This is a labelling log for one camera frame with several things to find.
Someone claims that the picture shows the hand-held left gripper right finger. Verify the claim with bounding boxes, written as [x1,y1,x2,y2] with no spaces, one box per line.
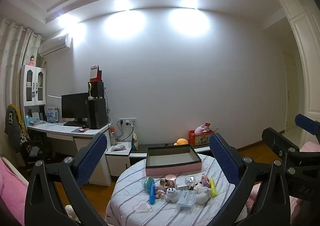
[209,132,292,226]

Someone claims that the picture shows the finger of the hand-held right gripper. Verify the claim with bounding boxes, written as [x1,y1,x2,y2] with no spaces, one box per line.
[262,127,320,174]
[295,114,320,136]

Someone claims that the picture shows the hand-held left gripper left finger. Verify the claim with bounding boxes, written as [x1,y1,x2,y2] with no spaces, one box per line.
[24,132,108,226]

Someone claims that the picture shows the yellow highlighter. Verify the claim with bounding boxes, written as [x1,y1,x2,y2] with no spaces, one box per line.
[209,178,218,197]

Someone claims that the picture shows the white figure lamp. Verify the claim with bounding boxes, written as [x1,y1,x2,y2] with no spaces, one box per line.
[195,186,213,204]

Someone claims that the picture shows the pink box with dark lining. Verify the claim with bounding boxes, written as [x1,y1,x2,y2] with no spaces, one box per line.
[145,144,202,176]

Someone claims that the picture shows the clear plastic box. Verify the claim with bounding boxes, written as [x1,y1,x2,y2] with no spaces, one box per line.
[177,190,197,211]

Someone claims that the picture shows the rose gold jar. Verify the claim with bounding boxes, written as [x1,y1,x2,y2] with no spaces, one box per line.
[165,174,177,188]

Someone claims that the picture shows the teal sponge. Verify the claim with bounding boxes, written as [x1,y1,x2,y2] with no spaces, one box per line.
[142,177,156,191]

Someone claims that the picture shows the white plug night light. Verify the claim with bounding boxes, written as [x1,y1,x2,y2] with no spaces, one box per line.
[164,187,182,203]

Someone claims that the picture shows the blue tube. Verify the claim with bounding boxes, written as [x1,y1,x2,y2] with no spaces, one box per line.
[149,182,156,204]

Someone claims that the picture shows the white nightstand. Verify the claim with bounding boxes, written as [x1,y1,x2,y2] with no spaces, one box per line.
[105,142,132,178]

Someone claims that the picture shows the red storage crate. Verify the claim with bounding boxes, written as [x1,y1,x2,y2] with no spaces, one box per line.
[189,129,215,146]

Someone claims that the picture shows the white desk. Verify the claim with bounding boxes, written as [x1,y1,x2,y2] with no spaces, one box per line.
[26,122,112,186]

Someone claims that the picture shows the black computer tower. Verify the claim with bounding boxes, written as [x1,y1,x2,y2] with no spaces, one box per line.
[87,98,108,129]

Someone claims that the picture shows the black monitor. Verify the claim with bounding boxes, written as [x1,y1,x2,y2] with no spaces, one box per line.
[61,92,90,127]

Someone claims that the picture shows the black office chair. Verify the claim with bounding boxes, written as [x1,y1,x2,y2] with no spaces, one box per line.
[20,141,54,166]

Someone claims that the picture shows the blue white box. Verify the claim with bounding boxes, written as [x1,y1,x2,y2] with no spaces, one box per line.
[47,106,59,123]

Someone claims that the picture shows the small black speaker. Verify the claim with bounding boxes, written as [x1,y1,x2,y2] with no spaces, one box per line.
[88,81,105,99]

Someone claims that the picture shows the calendar with red stand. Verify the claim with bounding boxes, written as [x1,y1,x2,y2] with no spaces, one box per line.
[90,65,102,82]

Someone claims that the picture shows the clothes on chair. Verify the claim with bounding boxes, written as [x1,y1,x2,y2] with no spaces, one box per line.
[4,104,30,153]

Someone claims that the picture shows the pink fleece blanket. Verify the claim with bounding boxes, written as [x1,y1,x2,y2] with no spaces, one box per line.
[0,158,28,226]

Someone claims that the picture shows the white glass-door cabinet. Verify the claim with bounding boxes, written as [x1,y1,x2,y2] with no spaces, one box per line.
[19,64,48,126]

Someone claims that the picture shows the white air conditioner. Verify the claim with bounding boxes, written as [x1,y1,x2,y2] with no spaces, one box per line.
[38,33,73,57]

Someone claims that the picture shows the cream curtain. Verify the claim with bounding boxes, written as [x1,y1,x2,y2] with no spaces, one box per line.
[0,17,45,126]

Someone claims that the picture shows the black power cables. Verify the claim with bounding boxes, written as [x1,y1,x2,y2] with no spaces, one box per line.
[117,121,135,142]

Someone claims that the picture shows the white bed frame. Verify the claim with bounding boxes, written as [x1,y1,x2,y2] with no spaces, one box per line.
[0,157,29,186]

